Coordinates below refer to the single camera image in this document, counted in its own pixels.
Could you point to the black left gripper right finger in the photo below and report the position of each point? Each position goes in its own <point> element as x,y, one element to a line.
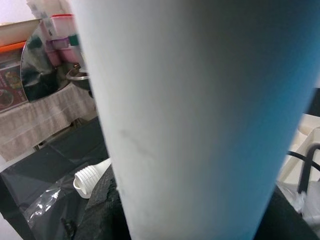
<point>282,222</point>

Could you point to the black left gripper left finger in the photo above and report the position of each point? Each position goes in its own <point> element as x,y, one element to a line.
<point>105,212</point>

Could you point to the white plastic table leg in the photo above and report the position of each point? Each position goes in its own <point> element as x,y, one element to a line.
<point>87,177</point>
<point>187,112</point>

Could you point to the clear tape patch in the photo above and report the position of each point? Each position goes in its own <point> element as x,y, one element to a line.
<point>45,207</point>

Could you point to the black tablecloth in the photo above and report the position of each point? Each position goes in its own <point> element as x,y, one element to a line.
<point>50,162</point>

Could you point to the white plastic table top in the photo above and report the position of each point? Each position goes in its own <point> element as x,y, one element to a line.
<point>307,135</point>

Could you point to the beige fringed cloth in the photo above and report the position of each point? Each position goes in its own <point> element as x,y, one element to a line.
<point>37,120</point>

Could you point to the dark metal bowl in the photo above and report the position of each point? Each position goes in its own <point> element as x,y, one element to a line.
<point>78,77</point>

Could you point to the large black round pan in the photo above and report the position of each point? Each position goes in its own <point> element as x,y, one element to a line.
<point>42,72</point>

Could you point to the red printed box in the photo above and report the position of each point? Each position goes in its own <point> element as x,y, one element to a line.
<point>10,87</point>

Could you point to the green plastic item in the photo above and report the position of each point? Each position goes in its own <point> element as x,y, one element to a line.
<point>74,40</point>

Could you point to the purple plastic container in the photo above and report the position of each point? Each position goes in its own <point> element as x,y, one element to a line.
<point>57,43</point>

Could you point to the orange tray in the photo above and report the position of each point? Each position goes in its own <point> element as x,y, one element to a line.
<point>11,47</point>

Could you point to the pink lid plastic container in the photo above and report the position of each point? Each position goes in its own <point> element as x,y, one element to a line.
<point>62,25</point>

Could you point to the white cardboard box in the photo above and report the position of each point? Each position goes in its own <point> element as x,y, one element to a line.
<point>17,31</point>

